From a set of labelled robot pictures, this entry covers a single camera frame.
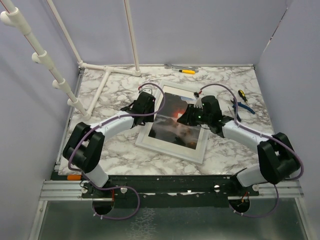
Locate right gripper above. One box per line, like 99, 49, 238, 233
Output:
177, 103, 212, 126

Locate sunset landscape photo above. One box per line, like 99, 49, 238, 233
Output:
148, 92, 201, 150

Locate white picture frame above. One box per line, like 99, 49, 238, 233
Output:
135, 80, 210, 165

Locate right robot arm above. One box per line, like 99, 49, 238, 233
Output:
177, 95, 302, 196

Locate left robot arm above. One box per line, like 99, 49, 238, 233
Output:
62, 92, 156, 198

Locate yellow utility knife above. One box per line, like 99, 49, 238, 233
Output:
179, 69, 196, 75

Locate silver wrench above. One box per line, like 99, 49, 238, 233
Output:
164, 63, 199, 73

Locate black yellow screwdriver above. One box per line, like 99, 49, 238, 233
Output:
238, 89, 248, 103

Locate white PVC pipe rack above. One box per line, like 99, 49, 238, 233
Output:
0, 0, 143, 121

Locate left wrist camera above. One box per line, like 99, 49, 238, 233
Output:
141, 86, 153, 95

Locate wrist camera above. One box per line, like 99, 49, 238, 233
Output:
141, 86, 153, 95
193, 90, 203, 109

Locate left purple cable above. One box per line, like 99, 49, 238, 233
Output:
67, 82, 166, 221

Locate purple cable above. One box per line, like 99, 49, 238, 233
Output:
197, 83, 305, 218
67, 82, 166, 221

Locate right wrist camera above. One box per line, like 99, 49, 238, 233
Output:
193, 90, 203, 109

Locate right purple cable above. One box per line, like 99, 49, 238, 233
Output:
197, 83, 305, 218

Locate blue handled pliers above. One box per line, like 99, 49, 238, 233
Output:
230, 99, 256, 122

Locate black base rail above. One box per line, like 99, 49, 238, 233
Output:
52, 175, 259, 210

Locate aluminium extrusion rail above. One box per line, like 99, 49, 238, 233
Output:
39, 180, 82, 201

